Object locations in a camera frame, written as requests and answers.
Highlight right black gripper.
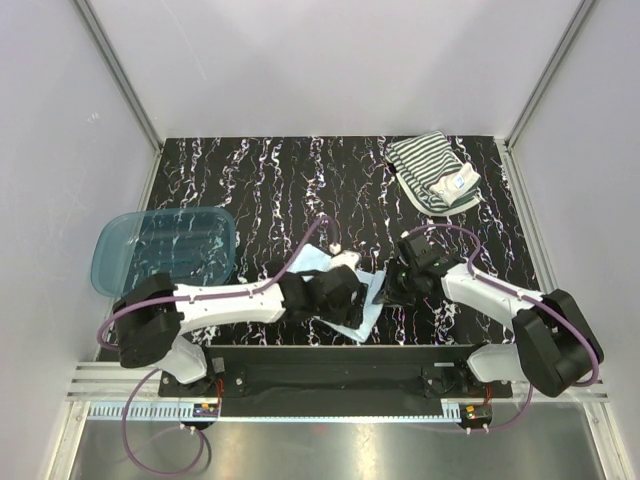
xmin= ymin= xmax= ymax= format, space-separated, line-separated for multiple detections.
xmin=373 ymin=259 xmax=420 ymax=309

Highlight light blue towel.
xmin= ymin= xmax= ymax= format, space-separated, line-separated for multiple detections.
xmin=287 ymin=244 xmax=386 ymax=343

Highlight green white striped towel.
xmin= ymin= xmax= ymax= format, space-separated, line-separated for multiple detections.
xmin=385 ymin=131 xmax=482 ymax=217

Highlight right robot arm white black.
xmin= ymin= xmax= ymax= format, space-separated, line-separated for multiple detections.
xmin=374 ymin=234 xmax=604 ymax=398

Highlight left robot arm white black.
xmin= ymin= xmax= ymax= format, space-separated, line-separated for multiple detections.
xmin=114 ymin=251 xmax=368 ymax=396

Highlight blue transparent plastic container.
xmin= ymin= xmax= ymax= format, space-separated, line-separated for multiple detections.
xmin=90 ymin=207 xmax=236 ymax=298

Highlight right electronics board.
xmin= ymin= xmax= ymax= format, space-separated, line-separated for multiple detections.
xmin=463 ymin=404 xmax=493 ymax=423

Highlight electronics board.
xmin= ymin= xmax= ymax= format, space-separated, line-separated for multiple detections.
xmin=192 ymin=403 xmax=219 ymax=418
xmin=463 ymin=404 xmax=493 ymax=423

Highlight left electronics board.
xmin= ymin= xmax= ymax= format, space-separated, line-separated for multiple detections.
xmin=192 ymin=403 xmax=219 ymax=418

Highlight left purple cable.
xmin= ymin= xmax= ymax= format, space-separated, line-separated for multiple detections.
xmin=97 ymin=215 xmax=341 ymax=474

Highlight aluminium frame rail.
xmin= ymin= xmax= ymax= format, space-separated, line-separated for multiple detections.
xmin=64 ymin=362 xmax=611 ymax=424

